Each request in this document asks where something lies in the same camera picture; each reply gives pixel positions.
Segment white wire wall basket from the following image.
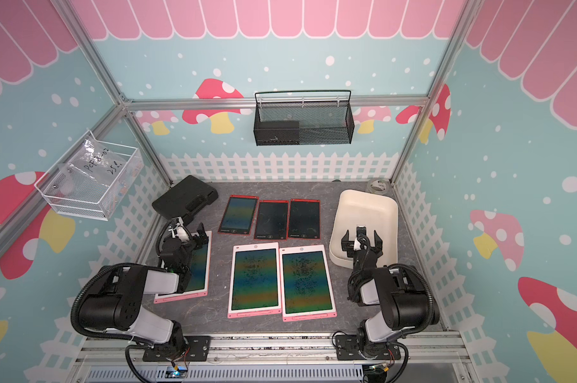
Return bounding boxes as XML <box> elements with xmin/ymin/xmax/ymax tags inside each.
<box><xmin>33</xmin><ymin>130</ymin><xmax>145</xmax><ymax>222</ymax></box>

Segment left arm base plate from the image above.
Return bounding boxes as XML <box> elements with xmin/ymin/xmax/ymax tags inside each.
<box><xmin>143</xmin><ymin>336</ymin><xmax>212</xmax><ymax>363</ymax></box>

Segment clear tape roll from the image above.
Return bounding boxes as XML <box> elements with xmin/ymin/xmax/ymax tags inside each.
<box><xmin>366</xmin><ymin>178</ymin><xmax>392</xmax><ymax>196</ymax></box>

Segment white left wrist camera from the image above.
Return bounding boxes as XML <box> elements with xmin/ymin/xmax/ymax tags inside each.
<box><xmin>169</xmin><ymin>217</ymin><xmax>190</xmax><ymax>242</ymax></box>

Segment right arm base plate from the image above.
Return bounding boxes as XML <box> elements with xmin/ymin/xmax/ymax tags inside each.
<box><xmin>331</xmin><ymin>332</ymin><xmax>403</xmax><ymax>361</ymax></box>

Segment white plastic storage box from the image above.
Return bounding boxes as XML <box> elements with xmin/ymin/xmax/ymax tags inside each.
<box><xmin>329</xmin><ymin>190</ymin><xmax>398</xmax><ymax>270</ymax></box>

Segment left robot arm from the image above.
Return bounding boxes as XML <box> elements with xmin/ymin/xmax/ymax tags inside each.
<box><xmin>70</xmin><ymin>219</ymin><xmax>210</xmax><ymax>360</ymax></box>

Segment black mesh wall basket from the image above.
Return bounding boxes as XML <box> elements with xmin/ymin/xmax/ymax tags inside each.
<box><xmin>254</xmin><ymin>89</ymin><xmax>355</xmax><ymax>145</ymax></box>

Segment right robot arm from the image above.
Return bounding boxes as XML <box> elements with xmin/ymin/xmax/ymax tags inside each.
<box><xmin>341</xmin><ymin>227</ymin><xmax>441</xmax><ymax>359</ymax></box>

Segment black plastic tool case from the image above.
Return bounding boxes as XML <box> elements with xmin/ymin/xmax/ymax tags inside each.
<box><xmin>152</xmin><ymin>175</ymin><xmax>218</xmax><ymax>225</ymax></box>

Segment red frame writing tablet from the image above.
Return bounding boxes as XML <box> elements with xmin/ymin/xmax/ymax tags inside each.
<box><xmin>218</xmin><ymin>195</ymin><xmax>259</xmax><ymax>236</ymax></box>

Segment black box in basket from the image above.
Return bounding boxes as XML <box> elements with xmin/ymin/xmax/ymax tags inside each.
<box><xmin>253</xmin><ymin>121</ymin><xmax>300</xmax><ymax>146</ymax></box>

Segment clear plastic bag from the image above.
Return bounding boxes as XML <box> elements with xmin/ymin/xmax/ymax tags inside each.
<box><xmin>53</xmin><ymin>133</ymin><xmax>138</xmax><ymax>214</ymax></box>

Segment pink frame writing tablet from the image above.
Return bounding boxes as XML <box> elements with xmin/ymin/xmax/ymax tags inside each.
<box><xmin>280</xmin><ymin>245</ymin><xmax>337</xmax><ymax>322</ymax></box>

